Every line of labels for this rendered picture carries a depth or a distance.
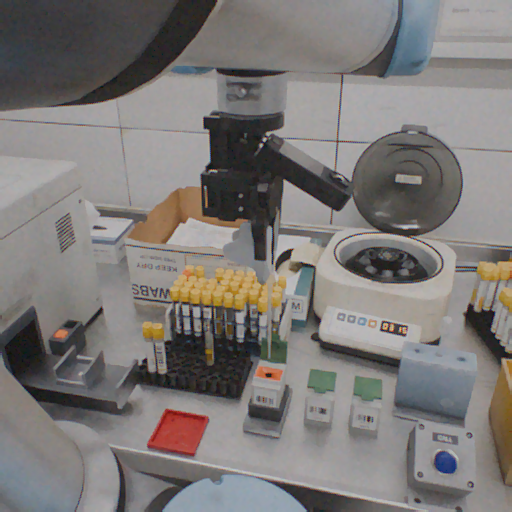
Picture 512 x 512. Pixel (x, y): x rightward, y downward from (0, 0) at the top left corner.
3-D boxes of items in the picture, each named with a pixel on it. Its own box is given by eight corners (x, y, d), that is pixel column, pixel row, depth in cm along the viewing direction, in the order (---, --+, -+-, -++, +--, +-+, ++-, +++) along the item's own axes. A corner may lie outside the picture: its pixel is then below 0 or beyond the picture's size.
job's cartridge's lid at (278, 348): (261, 333, 73) (262, 331, 74) (260, 361, 75) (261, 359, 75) (287, 337, 72) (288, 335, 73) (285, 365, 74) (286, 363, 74)
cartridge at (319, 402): (303, 424, 74) (305, 389, 71) (307, 401, 78) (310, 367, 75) (331, 429, 73) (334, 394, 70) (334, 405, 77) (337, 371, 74)
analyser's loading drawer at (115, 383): (-2, 387, 78) (-11, 360, 76) (25, 359, 84) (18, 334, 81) (121, 409, 74) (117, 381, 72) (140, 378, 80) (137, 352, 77)
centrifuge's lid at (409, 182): (357, 120, 100) (365, 117, 107) (343, 240, 109) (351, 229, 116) (474, 131, 93) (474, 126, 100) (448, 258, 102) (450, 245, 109)
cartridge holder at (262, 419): (242, 431, 73) (242, 412, 71) (259, 388, 80) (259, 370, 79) (279, 439, 72) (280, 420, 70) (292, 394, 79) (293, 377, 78)
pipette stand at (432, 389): (392, 415, 75) (401, 363, 71) (395, 384, 81) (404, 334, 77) (463, 432, 73) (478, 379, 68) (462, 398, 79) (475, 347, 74)
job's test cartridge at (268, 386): (251, 414, 74) (251, 381, 71) (259, 391, 78) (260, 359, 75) (278, 419, 73) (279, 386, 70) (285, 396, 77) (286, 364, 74)
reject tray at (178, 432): (147, 447, 70) (146, 443, 70) (165, 411, 76) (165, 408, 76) (193, 456, 69) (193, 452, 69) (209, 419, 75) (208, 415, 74)
